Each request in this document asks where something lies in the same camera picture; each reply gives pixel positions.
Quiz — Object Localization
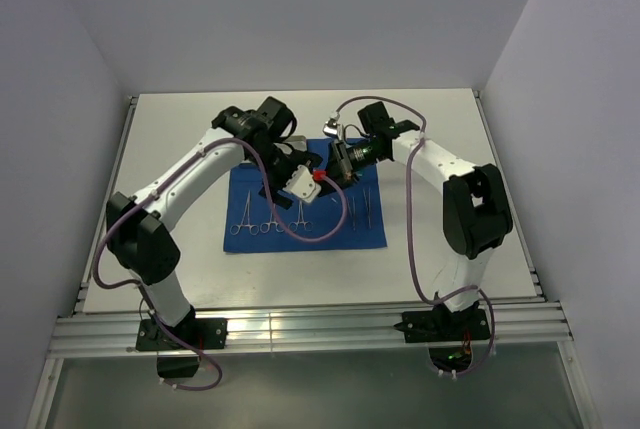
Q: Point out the steel surgical scissors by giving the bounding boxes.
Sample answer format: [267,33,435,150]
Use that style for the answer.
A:
[288,202,313,232]

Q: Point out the steel hemostat forceps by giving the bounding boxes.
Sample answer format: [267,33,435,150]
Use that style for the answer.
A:
[259,209,284,234]

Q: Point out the blue surgical drape cloth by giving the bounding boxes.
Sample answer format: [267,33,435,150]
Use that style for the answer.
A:
[223,163,387,254]

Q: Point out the steel fine pointed tweezers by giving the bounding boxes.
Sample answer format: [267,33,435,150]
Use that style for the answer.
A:
[362,187,373,230]

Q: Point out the steel needle holder forceps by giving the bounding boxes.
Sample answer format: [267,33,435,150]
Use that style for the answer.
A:
[229,192,259,236]

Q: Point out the metal instrument tray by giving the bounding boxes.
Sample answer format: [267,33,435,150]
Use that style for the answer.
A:
[284,135,308,151]

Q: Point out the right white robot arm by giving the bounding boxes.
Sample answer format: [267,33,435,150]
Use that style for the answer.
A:
[323,96,513,314]

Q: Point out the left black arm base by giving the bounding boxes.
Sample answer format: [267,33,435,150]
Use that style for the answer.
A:
[135,318,228,380]

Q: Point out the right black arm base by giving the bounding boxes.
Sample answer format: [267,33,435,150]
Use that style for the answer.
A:
[394,302,492,344]

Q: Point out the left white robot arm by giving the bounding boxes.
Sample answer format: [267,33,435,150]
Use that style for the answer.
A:
[106,97,322,343]

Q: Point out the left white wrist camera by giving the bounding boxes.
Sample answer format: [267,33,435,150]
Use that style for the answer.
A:
[284,165,321,204]

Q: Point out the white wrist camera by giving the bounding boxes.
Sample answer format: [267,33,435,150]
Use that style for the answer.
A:
[284,165,321,204]
[322,117,345,140]

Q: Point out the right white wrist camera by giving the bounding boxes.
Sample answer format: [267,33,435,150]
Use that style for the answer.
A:
[322,117,345,140]

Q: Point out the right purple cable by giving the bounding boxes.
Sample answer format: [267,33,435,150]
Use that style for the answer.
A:
[331,94,498,378]

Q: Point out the purple cable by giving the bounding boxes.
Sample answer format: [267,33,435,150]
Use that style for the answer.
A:
[331,94,498,378]
[91,137,350,392]

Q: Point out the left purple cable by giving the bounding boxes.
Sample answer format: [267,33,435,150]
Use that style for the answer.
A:
[91,137,350,392]

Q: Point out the aluminium extrusion rail frame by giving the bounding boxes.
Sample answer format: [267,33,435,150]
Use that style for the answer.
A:
[28,92,601,428]

